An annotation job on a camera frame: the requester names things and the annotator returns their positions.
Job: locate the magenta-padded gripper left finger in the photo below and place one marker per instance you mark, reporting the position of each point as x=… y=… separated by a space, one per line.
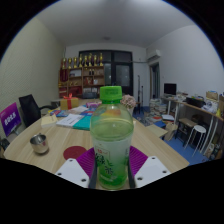
x=75 y=171

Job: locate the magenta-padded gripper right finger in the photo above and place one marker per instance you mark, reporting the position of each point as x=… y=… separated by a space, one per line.
x=150 y=170

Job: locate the green tea drink bottle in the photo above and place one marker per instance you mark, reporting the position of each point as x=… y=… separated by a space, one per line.
x=111 y=133

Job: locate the flat round red coaster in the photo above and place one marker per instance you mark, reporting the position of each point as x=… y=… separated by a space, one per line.
x=74 y=152

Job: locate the small metal cup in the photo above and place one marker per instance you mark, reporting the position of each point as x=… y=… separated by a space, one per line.
x=39 y=145

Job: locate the brown paper bag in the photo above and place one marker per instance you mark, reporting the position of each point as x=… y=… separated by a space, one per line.
x=171 y=130

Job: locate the teal book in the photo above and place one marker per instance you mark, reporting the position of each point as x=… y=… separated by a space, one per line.
x=83 y=123

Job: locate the white booklet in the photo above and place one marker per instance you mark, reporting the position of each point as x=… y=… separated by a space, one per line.
x=69 y=120

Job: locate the small beige notebook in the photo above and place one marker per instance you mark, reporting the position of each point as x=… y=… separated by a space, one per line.
x=49 y=120

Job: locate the blue book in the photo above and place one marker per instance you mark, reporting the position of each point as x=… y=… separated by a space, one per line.
x=59 y=113

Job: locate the pile of books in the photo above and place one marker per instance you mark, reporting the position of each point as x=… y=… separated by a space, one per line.
x=156 y=108

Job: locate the white round stool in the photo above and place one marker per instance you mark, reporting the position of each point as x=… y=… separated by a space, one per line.
x=199 y=128

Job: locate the yellow gift box, red ribbon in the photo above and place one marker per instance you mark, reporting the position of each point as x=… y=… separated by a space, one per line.
x=69 y=102

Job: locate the pink flat box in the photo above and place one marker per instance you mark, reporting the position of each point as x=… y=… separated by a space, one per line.
x=92 y=104

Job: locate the potted pink flowers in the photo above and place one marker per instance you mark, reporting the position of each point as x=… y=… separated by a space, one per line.
x=128 y=100

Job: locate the black bag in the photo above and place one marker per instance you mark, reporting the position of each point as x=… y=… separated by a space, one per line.
x=4 y=144

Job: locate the wooden side desk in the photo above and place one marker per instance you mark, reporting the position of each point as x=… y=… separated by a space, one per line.
x=193 y=106

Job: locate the black office chair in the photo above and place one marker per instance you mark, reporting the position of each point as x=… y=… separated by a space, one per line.
x=30 y=109

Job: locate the black tripod stand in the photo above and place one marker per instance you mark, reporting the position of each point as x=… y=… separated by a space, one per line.
x=139 y=90

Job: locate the purple sign board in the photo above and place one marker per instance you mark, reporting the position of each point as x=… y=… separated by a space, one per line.
x=10 y=119

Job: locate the black computer monitor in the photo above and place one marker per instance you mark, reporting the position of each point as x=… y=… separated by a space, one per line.
x=170 y=89

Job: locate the wooden shelf unit with trophies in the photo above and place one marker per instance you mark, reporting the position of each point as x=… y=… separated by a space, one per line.
x=80 y=80

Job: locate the black framed glass door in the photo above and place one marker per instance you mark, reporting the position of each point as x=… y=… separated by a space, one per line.
x=121 y=71

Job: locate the white wall air conditioner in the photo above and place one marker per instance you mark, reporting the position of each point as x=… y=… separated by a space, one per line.
x=154 y=55

